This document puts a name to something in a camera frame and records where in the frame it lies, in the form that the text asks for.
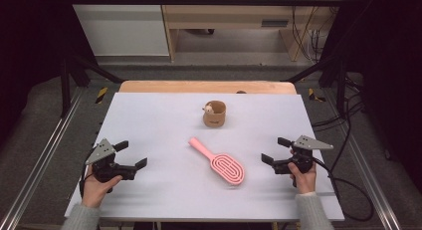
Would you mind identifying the white cabinet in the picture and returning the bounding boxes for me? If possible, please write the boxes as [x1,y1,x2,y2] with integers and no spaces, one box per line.
[66,0,171,58]

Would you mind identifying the brown cup with animal figure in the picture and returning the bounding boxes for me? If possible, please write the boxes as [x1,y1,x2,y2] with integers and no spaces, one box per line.
[201,100,227,128]

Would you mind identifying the black horizontal bar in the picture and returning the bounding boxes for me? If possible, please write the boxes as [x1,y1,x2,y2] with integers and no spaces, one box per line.
[66,0,346,7]

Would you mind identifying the wooden table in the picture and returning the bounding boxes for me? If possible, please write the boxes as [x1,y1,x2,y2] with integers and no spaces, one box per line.
[118,80,298,96]

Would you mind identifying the black curtain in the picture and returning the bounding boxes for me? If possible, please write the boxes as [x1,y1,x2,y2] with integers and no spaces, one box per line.
[321,0,422,184]
[0,0,98,141]

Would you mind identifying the person's right hand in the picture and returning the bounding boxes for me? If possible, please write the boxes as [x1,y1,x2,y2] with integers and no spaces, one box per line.
[288,161,318,195]

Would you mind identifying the pink hairbrush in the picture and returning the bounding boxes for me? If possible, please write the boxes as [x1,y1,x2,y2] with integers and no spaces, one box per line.
[188,136,246,186]

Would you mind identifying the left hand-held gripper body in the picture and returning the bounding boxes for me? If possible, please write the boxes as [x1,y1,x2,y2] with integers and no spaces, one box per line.
[85,138,137,194]

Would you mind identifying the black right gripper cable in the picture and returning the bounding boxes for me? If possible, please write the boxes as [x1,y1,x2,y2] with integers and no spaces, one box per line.
[312,156,375,223]

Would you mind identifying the white board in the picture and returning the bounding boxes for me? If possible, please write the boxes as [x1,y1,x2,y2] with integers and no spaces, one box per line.
[64,92,345,223]

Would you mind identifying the person's left hand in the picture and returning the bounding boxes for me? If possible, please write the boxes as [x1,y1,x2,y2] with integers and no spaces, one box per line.
[81,165,123,209]

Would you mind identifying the hanging cables under desk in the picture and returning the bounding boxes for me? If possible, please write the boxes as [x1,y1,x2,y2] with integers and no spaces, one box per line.
[290,5,324,64]

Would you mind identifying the yellow black tape strip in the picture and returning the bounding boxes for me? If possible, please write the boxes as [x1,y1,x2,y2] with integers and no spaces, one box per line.
[95,86,109,105]
[308,88,326,104]

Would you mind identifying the aluminium rail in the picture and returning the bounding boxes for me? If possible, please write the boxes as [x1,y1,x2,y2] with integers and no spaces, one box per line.
[344,133,403,230]
[0,87,86,230]

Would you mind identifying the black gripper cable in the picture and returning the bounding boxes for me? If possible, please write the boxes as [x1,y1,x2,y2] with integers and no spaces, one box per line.
[79,146,101,199]
[312,156,375,223]

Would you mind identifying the black floor cables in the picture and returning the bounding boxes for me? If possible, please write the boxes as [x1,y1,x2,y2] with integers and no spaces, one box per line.
[312,74,366,174]

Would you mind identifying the black metal stand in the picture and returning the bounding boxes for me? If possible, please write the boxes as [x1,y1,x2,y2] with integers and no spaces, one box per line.
[59,54,125,118]
[282,54,349,117]

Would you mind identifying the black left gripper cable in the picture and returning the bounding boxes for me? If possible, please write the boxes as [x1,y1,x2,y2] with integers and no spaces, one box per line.
[79,146,101,199]

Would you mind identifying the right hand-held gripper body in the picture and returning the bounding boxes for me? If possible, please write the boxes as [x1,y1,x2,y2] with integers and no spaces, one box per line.
[273,134,334,175]

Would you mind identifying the wooden desk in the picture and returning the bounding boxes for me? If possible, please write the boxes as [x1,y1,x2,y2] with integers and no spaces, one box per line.
[158,0,346,63]

